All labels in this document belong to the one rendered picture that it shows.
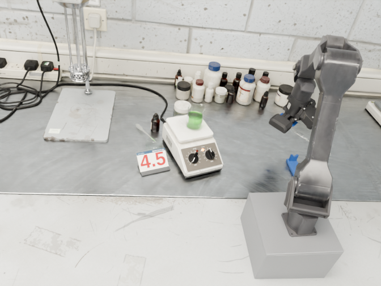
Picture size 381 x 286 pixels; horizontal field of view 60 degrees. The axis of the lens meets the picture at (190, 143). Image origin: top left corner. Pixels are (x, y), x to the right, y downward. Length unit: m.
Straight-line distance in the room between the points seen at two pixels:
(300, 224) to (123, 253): 0.41
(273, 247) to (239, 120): 0.62
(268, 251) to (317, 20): 1.02
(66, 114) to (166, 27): 0.52
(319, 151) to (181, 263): 0.40
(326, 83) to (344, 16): 0.85
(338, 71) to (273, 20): 0.76
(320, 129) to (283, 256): 0.28
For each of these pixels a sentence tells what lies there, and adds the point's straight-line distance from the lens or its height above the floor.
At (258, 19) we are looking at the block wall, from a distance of 1.43.
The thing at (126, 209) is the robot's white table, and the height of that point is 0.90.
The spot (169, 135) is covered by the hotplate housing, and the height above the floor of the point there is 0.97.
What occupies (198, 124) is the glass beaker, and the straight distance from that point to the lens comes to 1.01.
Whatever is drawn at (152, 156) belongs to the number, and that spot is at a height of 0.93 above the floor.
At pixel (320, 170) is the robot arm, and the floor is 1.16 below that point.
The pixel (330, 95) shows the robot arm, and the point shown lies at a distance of 0.73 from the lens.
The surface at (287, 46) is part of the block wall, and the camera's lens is 1.51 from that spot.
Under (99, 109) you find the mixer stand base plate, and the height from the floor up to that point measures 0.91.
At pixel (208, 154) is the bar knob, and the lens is 1.01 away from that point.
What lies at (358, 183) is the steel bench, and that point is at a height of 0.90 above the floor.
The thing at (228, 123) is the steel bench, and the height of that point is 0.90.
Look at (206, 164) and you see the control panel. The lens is 1.00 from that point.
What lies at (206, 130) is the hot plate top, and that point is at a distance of 1.04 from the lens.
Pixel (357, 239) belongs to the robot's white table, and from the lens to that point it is 1.04.
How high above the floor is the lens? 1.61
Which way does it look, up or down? 40 degrees down
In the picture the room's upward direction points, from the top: 9 degrees clockwise
